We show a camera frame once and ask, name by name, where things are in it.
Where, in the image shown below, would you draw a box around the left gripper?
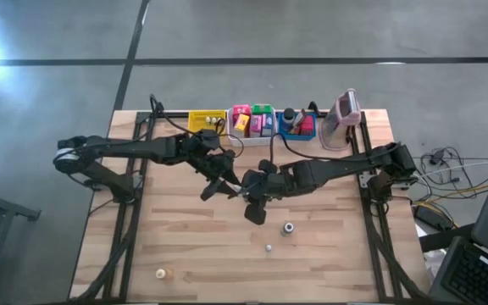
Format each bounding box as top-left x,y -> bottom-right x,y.
179,131 -> 241,202

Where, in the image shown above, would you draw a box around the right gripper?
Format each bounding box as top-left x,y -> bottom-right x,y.
239,169 -> 298,226

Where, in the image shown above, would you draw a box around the yellow box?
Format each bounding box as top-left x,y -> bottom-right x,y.
233,113 -> 252,137

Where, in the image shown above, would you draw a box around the magenta pink carton box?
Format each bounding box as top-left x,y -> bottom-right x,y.
248,114 -> 263,138

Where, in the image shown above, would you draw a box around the blue purple carton box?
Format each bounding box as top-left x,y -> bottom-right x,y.
261,113 -> 275,137

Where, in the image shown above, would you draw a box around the purple label spice jar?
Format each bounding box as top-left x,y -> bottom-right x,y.
280,108 -> 297,132

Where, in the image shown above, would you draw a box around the white plastic basket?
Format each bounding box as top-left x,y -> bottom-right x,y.
225,105 -> 279,147

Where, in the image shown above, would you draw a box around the yellow plastic basket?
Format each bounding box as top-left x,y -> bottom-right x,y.
187,109 -> 228,136

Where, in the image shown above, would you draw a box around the blue plastic basket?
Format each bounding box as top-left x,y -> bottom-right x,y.
276,110 -> 318,141

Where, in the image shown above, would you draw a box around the black power brick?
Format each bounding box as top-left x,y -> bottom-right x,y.
413,203 -> 455,232

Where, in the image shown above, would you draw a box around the white crumpled object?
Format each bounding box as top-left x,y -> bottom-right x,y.
415,222 -> 448,283

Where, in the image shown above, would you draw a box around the black desk beam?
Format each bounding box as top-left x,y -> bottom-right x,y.
418,223 -> 476,253

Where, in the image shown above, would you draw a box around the black metal stand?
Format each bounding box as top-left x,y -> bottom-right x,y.
0,184 -> 42,305

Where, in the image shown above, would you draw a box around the dark grey open laptop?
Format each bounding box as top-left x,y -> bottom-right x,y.
428,139 -> 488,305

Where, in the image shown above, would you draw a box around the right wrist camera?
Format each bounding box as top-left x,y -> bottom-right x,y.
258,158 -> 279,175

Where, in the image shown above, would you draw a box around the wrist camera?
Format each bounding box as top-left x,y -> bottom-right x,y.
258,158 -> 279,175
199,129 -> 222,150

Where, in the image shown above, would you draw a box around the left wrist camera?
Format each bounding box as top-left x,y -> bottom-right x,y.
199,129 -> 222,150

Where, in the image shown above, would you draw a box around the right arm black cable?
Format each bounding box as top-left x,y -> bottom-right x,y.
268,131 -> 400,165

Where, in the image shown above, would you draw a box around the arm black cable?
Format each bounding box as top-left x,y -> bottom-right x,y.
268,131 -> 400,165
148,93 -> 246,160

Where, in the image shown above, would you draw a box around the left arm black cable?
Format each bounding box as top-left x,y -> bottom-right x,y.
148,93 -> 246,160

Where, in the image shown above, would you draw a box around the black aluminium rig frame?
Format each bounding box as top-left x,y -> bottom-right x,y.
69,100 -> 430,304

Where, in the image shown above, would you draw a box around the black cable tangle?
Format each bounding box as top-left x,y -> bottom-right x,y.
419,146 -> 468,188

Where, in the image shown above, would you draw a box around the yellow cable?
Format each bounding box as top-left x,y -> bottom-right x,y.
413,182 -> 488,205

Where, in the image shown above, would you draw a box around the white cable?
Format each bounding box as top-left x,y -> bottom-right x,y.
415,158 -> 488,181

